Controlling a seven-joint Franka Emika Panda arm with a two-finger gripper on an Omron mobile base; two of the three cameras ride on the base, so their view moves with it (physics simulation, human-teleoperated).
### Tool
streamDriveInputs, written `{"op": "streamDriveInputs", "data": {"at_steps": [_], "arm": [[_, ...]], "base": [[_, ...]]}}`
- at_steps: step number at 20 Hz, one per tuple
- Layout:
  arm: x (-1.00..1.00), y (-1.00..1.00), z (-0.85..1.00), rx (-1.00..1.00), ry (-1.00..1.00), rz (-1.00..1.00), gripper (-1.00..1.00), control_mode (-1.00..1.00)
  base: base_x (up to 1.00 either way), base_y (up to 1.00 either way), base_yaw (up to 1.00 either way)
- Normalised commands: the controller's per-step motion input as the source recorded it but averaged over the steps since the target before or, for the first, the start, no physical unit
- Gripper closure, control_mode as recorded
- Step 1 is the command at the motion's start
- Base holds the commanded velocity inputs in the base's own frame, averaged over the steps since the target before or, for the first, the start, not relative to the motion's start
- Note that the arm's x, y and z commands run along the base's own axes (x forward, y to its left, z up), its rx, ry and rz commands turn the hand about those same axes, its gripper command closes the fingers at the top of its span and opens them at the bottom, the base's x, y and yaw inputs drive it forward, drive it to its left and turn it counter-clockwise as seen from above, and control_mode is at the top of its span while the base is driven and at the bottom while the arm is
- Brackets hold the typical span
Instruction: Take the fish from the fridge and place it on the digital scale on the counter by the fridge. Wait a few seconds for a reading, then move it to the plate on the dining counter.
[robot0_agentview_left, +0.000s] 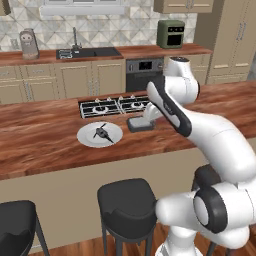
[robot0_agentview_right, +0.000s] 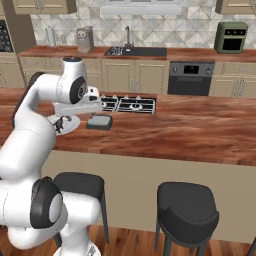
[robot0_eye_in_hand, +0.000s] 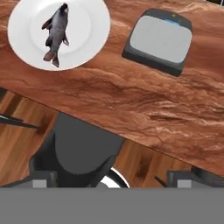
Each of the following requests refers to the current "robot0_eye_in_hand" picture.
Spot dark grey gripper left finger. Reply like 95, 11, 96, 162
0, 170, 58, 189

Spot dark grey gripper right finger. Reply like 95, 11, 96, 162
166, 167, 224, 189

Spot dark grey digital scale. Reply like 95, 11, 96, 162
121, 8, 193, 78

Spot grey fish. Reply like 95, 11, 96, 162
40, 3, 71, 68

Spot white round plate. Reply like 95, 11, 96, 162
7, 0, 111, 72

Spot black thin stool frame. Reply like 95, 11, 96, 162
0, 113, 39, 130

